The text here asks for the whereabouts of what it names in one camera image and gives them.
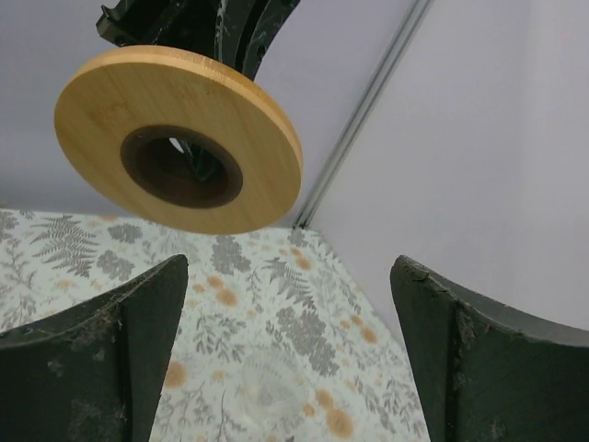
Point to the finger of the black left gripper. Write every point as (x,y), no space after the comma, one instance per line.
(247,29)
(185,24)

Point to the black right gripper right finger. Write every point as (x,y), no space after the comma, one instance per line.
(485,371)

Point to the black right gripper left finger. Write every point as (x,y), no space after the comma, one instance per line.
(95,371)

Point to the round wooden dripper base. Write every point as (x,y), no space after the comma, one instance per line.
(180,139)

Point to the floral patterned table mat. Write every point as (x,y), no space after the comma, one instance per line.
(275,288)

